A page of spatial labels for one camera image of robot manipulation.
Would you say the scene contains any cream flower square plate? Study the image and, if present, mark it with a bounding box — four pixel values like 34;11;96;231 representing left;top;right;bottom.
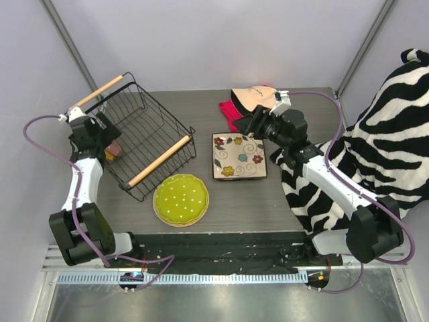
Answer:
212;132;267;180

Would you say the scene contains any green dotted round plate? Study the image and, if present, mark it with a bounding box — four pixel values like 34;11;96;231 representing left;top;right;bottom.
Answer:
155;174;209;204

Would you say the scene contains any orange dotted round plate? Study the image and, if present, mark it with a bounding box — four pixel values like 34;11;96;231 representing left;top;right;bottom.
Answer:
152;192;209;227

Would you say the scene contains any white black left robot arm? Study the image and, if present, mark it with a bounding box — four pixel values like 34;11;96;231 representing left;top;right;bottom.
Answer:
49;107;143;268

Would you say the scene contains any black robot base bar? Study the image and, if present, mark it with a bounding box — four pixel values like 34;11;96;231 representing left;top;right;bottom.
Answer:
130;231;343;275

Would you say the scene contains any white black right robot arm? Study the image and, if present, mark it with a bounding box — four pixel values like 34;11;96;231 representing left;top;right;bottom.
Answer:
233;106;404;265

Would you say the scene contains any pink dotted round plate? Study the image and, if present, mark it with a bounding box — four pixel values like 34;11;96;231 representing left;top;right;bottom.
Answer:
105;140;122;160

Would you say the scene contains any red folded cloth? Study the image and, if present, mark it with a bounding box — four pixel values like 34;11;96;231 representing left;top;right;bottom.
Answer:
219;84;269;132

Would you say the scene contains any beige black bucket hat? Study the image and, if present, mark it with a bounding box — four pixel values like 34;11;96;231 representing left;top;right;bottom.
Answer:
231;85;292;115

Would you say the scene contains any zebra striped blanket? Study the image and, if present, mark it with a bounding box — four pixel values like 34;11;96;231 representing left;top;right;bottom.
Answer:
270;49;428;235

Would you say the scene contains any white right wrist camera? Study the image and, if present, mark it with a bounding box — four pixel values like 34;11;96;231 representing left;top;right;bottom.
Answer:
269;90;291;116

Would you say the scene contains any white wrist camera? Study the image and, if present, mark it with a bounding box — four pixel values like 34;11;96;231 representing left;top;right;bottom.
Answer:
58;105;88;125
269;90;291;116

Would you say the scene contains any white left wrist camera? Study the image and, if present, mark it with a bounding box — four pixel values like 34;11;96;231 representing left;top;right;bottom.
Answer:
58;105;88;125

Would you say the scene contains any black wire dish rack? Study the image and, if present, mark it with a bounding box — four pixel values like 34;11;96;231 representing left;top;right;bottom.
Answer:
76;72;196;202

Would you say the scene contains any grey slotted cable duct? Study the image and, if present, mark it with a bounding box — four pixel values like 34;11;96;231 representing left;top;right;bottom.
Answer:
57;271;308;285

